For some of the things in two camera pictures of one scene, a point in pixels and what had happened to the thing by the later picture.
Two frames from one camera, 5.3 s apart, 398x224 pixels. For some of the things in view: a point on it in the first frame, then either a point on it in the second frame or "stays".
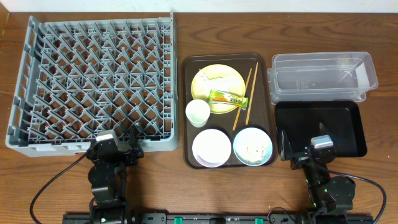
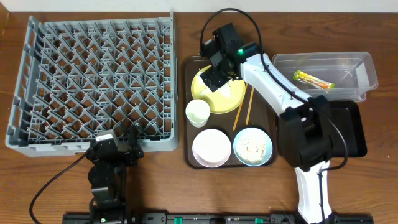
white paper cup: x=198 y=111 stays
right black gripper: x=298 y=160 -> x=210 y=76
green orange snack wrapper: x=219 y=96 -> x=300 y=75
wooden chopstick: x=238 y=114 stays
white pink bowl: x=211 y=147 stays
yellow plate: x=219 y=78 stays
